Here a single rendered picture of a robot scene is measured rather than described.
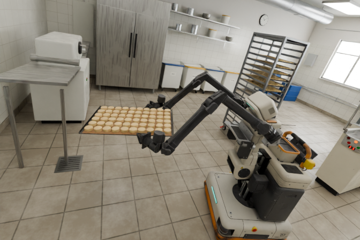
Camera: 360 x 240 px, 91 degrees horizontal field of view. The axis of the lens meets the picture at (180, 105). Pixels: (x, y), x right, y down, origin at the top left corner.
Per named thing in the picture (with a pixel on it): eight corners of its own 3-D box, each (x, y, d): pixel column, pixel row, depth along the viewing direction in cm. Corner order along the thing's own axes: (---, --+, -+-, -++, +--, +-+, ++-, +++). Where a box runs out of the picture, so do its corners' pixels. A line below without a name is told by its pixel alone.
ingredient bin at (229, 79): (220, 96, 545) (227, 71, 515) (210, 88, 599) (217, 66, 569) (234, 97, 564) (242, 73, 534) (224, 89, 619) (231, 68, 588)
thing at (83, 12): (94, 47, 431) (94, 1, 391) (93, 48, 425) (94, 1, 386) (74, 44, 414) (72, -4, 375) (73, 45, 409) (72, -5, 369)
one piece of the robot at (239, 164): (247, 158, 181) (262, 104, 156) (266, 190, 147) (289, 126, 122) (222, 158, 179) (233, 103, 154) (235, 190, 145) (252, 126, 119)
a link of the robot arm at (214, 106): (220, 107, 100) (213, 102, 111) (214, 100, 99) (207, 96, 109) (168, 159, 105) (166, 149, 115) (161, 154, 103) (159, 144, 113)
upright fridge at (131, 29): (150, 83, 516) (161, 5, 435) (157, 96, 440) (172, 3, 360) (97, 79, 460) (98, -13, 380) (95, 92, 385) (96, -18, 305)
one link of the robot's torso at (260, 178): (247, 172, 174) (256, 152, 165) (261, 198, 149) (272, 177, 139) (221, 170, 171) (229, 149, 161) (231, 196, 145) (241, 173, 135)
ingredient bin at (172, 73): (160, 92, 467) (165, 63, 437) (154, 83, 519) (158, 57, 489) (179, 93, 491) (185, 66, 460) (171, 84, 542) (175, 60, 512)
